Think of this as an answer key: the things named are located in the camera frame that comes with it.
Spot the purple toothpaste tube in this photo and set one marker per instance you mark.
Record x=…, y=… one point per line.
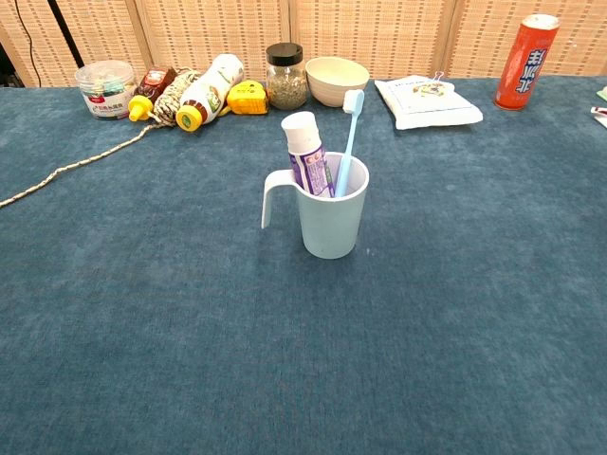
x=303, y=137

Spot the light blue toothbrush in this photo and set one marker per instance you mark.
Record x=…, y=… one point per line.
x=350, y=137

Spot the blue table mat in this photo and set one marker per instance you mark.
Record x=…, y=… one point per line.
x=332, y=332

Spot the yellow tape measure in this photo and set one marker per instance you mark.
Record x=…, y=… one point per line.
x=246, y=99

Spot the glass jar black lid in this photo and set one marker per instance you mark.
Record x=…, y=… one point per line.
x=286, y=85

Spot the beige bowl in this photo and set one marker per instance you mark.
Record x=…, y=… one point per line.
x=332, y=78

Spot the white bottle yellow cap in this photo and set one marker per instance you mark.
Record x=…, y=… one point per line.
x=208, y=90

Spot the white snack bag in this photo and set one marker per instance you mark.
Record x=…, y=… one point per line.
x=427, y=106

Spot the dark red sauce bottle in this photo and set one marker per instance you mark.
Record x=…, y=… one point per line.
x=154, y=83

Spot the bamboo folding screen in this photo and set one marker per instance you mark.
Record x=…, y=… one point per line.
x=379, y=33

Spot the clear plastic jar of clips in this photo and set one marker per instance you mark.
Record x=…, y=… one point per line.
x=106, y=90

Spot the red drink can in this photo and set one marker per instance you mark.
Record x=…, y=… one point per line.
x=524, y=66

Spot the black tripod stand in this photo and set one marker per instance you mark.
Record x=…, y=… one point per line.
x=66, y=33

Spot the white wrapped packet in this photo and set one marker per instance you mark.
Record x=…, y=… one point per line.
x=601, y=118

